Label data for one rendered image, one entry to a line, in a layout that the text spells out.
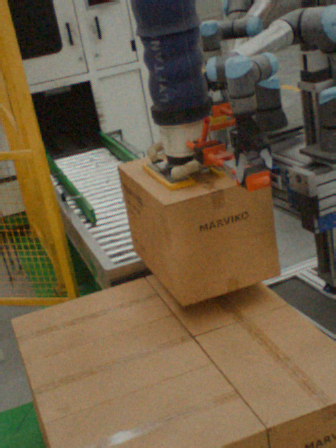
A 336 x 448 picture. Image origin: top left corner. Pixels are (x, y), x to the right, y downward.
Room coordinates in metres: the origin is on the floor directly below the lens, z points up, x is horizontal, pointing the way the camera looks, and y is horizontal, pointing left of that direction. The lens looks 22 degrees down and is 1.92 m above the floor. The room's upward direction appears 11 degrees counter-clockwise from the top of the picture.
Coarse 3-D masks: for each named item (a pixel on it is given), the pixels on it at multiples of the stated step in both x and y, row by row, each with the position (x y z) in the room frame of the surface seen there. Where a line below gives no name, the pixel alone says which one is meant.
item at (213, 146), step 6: (198, 144) 2.43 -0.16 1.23; (204, 144) 2.43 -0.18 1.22; (210, 144) 2.43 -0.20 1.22; (216, 144) 2.42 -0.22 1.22; (222, 144) 2.38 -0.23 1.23; (198, 150) 2.37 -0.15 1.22; (204, 150) 2.35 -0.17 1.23; (210, 150) 2.36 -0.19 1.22; (216, 150) 2.36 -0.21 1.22; (222, 150) 2.37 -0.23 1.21; (198, 156) 2.40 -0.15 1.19; (204, 156) 2.35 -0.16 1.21; (198, 162) 2.39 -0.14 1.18; (210, 162) 2.36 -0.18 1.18
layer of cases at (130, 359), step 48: (144, 288) 2.78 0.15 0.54; (48, 336) 2.53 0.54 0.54; (96, 336) 2.46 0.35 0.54; (144, 336) 2.39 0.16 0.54; (192, 336) 2.33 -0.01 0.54; (240, 336) 2.26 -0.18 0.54; (288, 336) 2.21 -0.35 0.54; (48, 384) 2.19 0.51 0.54; (96, 384) 2.13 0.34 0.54; (144, 384) 2.08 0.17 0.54; (192, 384) 2.03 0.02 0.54; (240, 384) 1.98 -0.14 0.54; (288, 384) 1.93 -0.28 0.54; (48, 432) 1.92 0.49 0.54; (96, 432) 1.87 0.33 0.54; (144, 432) 1.83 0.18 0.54; (192, 432) 1.79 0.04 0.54; (240, 432) 1.75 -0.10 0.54; (288, 432) 1.76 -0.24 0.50
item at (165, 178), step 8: (160, 160) 2.68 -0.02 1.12; (144, 168) 2.74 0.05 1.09; (152, 168) 2.68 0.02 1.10; (160, 176) 2.57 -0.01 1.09; (168, 176) 2.54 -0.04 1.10; (184, 176) 2.51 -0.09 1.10; (168, 184) 2.47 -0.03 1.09; (176, 184) 2.45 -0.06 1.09; (184, 184) 2.46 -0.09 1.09; (192, 184) 2.46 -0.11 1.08
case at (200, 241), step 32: (128, 192) 2.78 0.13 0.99; (160, 192) 2.45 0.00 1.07; (192, 192) 2.39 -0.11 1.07; (224, 192) 2.37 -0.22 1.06; (256, 192) 2.41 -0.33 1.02; (160, 224) 2.41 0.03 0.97; (192, 224) 2.34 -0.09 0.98; (224, 224) 2.37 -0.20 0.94; (256, 224) 2.40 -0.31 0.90; (160, 256) 2.48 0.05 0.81; (192, 256) 2.33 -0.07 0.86; (224, 256) 2.36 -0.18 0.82; (256, 256) 2.40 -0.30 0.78; (192, 288) 2.33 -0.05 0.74; (224, 288) 2.36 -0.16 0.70
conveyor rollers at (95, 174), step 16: (64, 160) 5.06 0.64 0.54; (80, 160) 5.00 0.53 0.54; (96, 160) 4.88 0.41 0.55; (112, 160) 4.82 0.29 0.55; (80, 176) 4.58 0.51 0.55; (96, 176) 4.51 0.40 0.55; (112, 176) 4.45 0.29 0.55; (64, 192) 4.35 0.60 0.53; (96, 192) 4.22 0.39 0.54; (112, 192) 4.16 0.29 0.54; (80, 208) 3.94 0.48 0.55; (96, 208) 3.94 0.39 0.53; (112, 208) 3.87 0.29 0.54; (96, 224) 3.66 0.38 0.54; (112, 224) 3.60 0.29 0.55; (128, 224) 3.56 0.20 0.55; (96, 240) 3.44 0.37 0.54; (112, 240) 3.41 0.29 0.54; (128, 240) 3.34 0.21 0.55; (112, 256) 3.22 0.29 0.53; (128, 256) 3.15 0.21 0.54
